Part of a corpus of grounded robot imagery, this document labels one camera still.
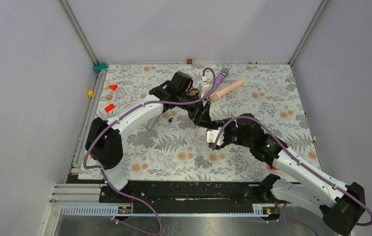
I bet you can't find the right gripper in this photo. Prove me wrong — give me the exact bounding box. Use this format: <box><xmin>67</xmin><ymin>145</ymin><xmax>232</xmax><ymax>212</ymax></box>
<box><xmin>214</xmin><ymin>118</ymin><xmax>253</xmax><ymax>150</ymax></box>

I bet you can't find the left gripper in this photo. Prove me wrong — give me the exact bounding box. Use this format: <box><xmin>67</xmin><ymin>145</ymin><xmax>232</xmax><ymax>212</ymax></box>
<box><xmin>177</xmin><ymin>91</ymin><xmax>214</xmax><ymax>128</ymax></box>

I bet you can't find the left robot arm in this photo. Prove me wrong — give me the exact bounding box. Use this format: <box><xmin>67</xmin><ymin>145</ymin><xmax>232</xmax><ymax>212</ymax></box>
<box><xmin>82</xmin><ymin>71</ymin><xmax>204</xmax><ymax>202</ymax></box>

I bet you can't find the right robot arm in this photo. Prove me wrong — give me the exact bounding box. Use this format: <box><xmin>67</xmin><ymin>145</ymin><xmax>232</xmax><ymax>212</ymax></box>
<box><xmin>206</xmin><ymin>114</ymin><xmax>366</xmax><ymax>236</ymax></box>

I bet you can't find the pink microphone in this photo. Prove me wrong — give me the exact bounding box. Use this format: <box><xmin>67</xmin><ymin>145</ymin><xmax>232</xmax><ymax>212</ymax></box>
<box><xmin>209</xmin><ymin>79</ymin><xmax>246</xmax><ymax>102</ymax></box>

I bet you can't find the floral table mat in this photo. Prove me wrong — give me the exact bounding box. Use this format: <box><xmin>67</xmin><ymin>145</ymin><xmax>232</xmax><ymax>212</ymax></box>
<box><xmin>95</xmin><ymin>64</ymin><xmax>320</xmax><ymax>182</ymax></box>

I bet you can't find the purple glitter microphone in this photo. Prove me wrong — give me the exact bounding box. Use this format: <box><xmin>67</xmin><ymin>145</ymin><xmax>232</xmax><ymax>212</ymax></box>
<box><xmin>209</xmin><ymin>68</ymin><xmax>229</xmax><ymax>94</ymax></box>

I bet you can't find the silver microphone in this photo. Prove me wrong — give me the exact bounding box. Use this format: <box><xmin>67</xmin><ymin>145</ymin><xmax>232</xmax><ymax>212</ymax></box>
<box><xmin>145</xmin><ymin>116</ymin><xmax>159</xmax><ymax>130</ymax></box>

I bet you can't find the red triangle block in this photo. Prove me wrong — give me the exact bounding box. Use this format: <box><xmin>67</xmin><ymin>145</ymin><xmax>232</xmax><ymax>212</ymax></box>
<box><xmin>108</xmin><ymin>84</ymin><xmax>118</xmax><ymax>91</ymax></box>

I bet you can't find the beige small block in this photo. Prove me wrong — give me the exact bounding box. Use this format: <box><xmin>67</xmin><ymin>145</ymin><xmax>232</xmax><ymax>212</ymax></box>
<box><xmin>105</xmin><ymin>94</ymin><xmax>113</xmax><ymax>100</ymax></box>

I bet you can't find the teal corner clip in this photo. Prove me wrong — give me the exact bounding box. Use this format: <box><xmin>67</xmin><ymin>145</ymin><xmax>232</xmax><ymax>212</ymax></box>
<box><xmin>93</xmin><ymin>61</ymin><xmax>108</xmax><ymax>72</ymax></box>

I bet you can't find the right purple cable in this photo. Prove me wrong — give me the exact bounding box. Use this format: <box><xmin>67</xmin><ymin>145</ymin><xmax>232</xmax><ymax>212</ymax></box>
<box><xmin>211</xmin><ymin>116</ymin><xmax>372</xmax><ymax>227</ymax></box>

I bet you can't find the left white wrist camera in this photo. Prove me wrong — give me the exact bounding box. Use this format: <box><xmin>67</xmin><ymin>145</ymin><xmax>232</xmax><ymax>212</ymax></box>
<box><xmin>197</xmin><ymin>76</ymin><xmax>213</xmax><ymax>98</ymax></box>

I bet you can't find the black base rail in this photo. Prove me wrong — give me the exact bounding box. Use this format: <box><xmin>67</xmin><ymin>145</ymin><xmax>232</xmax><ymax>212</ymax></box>
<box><xmin>99</xmin><ymin>180</ymin><xmax>282</xmax><ymax>215</ymax></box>

